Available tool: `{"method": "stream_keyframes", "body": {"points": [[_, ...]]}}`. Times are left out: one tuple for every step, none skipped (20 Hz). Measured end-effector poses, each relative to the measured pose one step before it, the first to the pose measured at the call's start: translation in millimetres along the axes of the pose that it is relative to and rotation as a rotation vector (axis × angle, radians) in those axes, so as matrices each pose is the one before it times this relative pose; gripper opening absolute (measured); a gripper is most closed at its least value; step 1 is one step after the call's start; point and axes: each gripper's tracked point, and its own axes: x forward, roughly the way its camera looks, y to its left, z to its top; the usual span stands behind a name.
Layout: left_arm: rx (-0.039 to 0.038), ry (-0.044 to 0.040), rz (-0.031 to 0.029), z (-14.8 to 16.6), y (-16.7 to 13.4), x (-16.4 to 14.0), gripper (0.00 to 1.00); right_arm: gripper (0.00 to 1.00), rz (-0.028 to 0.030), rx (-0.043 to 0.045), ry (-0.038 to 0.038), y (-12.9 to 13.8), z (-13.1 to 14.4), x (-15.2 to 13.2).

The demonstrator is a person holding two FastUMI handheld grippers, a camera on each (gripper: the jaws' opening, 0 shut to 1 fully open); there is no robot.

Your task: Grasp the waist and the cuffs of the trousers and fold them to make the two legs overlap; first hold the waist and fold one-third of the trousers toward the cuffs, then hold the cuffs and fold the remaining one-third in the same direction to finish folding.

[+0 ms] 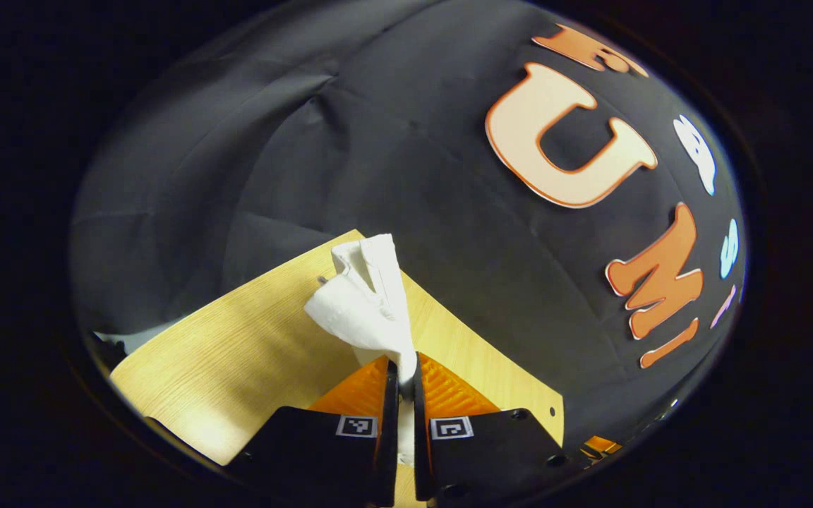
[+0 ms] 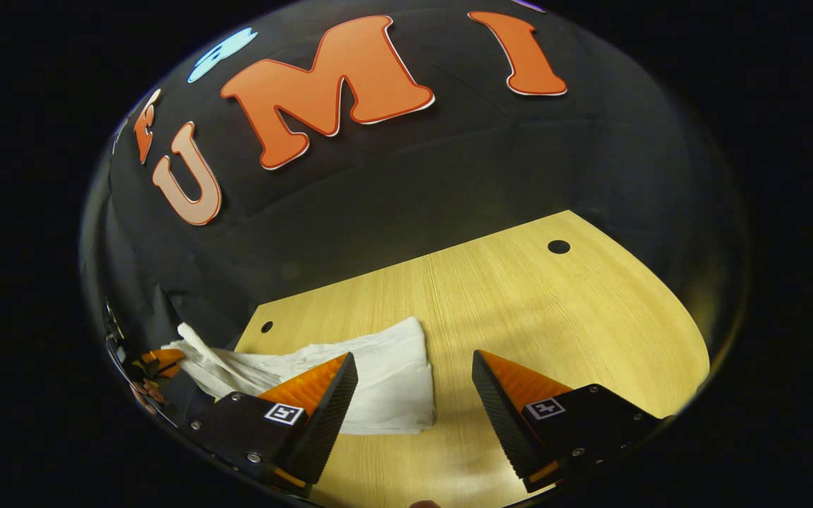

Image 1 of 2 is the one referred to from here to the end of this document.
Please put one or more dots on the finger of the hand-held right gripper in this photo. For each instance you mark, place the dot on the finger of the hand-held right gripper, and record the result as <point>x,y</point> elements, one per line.
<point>600,446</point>

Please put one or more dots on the white jeans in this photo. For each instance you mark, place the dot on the white jeans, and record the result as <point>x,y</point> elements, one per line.
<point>371,310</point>

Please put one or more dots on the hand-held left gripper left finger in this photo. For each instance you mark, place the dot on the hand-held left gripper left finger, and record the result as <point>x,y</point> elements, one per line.
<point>387,458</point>

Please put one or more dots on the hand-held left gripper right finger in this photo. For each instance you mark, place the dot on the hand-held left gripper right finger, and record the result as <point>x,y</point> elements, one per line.
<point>422,458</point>

